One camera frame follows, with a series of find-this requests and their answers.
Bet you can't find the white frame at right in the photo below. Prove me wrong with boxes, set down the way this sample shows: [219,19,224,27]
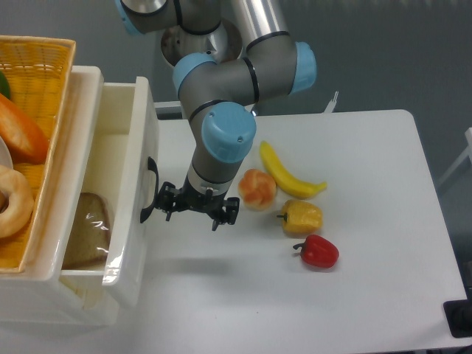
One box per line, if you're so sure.
[436,128,471,195]

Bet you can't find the red toy bell pepper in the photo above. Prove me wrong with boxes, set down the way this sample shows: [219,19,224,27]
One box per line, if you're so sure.
[292,235,339,268]

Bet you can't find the white drawer cabinet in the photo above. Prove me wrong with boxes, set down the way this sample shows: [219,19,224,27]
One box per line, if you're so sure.
[1,66,119,325]

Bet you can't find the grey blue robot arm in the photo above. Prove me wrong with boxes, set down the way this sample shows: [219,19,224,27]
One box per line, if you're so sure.
[140,1,317,226]

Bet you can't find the orange knotted bread roll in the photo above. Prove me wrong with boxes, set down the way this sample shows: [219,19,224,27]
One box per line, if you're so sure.
[237,169,277,211]

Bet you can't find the yellow toy bell pepper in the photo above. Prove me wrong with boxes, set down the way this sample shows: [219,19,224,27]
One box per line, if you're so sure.
[277,199,324,235]

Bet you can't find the black device at edge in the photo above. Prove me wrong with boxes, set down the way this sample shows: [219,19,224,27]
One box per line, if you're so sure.
[443,299,471,339]

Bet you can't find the green toy vegetable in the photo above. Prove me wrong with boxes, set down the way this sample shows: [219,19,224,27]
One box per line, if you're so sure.
[0,71,11,100]

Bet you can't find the orange toy baguette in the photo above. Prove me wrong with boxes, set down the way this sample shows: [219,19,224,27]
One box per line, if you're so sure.
[1,95,49,164]

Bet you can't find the bagged brown bread slice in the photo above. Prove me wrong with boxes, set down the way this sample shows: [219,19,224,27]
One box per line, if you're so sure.
[62,192,112,270]

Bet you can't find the yellow wicker basket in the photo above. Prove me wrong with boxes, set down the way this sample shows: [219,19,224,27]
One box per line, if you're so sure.
[1,35,76,274]

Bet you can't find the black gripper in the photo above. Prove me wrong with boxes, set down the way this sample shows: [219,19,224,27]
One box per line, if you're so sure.
[154,180,240,231]

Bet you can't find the beige toy bagel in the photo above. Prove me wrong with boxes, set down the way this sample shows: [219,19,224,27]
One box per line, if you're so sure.
[1,165,35,238]

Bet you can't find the yellow toy banana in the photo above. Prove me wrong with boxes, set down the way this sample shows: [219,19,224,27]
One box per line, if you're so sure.
[259,141,327,199]

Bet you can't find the white top drawer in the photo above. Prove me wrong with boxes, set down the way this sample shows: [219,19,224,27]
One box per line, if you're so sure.
[64,77,159,307]

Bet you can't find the white plate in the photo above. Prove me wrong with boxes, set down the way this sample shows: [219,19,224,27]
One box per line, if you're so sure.
[0,138,13,169]

